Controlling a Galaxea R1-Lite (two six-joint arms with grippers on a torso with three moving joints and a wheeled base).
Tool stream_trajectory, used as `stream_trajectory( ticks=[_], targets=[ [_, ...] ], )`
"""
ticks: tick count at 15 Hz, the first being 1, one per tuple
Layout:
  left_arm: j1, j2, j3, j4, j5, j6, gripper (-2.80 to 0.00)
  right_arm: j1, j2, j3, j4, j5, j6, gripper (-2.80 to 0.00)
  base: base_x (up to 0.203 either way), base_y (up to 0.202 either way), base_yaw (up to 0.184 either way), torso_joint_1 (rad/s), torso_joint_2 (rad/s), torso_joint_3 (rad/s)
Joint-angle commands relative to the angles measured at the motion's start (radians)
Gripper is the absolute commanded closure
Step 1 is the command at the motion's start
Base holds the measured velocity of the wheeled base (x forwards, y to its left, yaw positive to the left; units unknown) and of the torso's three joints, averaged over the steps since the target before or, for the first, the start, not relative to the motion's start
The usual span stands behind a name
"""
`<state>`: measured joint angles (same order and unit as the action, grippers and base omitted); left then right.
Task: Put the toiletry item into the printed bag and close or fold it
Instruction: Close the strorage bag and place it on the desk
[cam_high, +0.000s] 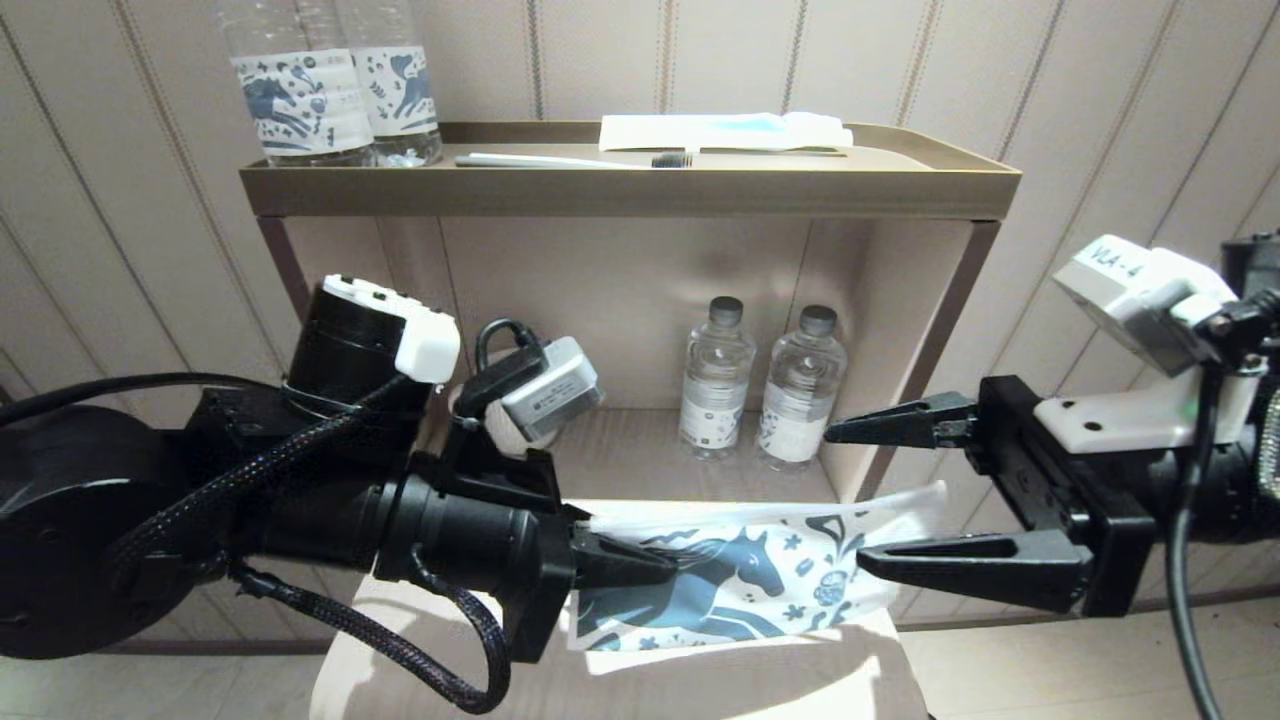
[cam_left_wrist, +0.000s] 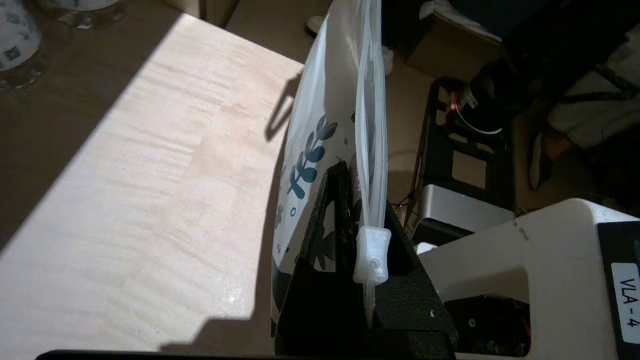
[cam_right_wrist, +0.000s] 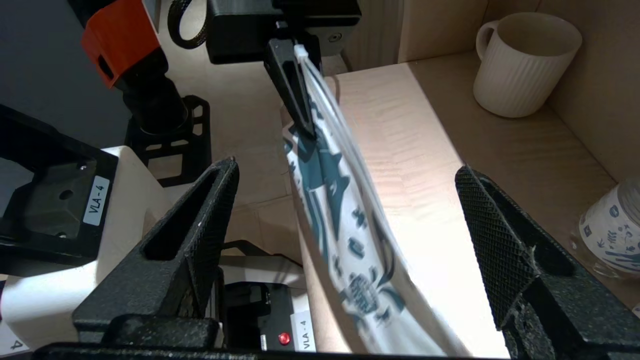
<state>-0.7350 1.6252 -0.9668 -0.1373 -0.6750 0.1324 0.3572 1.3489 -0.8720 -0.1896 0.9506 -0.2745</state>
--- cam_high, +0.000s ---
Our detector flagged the grey toothbrush black bristles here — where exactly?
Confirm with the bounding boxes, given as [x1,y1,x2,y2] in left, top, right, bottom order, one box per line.
[455,152,694,170]

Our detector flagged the small clear water bottle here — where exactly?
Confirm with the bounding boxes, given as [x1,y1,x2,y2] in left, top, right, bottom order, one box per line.
[757,305,849,473]
[680,296,758,461]

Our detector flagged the beige shelf unit brown tray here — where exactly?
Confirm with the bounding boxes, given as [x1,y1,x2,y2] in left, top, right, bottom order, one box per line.
[240,122,1023,521]

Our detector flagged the thin black camera cable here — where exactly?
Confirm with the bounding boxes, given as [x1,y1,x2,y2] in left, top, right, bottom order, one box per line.
[0,318,546,426]
[1165,290,1280,720]

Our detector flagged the thin black right camera cable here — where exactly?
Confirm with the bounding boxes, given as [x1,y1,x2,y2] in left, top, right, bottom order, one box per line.
[1165,290,1280,720]

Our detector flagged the horse print zipper pouch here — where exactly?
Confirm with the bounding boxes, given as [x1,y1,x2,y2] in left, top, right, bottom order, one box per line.
[568,480,949,653]

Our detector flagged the wrapped toothbrush white packet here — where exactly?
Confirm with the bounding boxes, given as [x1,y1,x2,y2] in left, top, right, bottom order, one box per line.
[598,112,854,153]

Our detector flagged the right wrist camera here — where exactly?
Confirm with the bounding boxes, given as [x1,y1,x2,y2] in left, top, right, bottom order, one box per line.
[1052,235,1241,378]

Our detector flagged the braided right arm cable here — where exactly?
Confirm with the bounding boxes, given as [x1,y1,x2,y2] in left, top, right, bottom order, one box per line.
[1255,390,1280,501]

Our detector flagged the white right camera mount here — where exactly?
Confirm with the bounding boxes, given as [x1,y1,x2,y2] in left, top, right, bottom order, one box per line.
[1033,365,1256,453]

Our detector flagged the clear bottle blue horse label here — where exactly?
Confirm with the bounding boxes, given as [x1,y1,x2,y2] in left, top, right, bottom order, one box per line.
[335,0,443,168]
[215,0,376,168]

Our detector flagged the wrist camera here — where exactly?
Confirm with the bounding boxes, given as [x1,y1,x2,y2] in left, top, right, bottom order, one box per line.
[455,337,606,444]
[1052,235,1241,378]

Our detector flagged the thin black left camera cable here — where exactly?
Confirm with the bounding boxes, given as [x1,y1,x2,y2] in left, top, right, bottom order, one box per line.
[0,318,546,426]

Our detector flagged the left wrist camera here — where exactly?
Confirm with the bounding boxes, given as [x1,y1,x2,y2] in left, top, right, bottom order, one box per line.
[455,337,606,444]

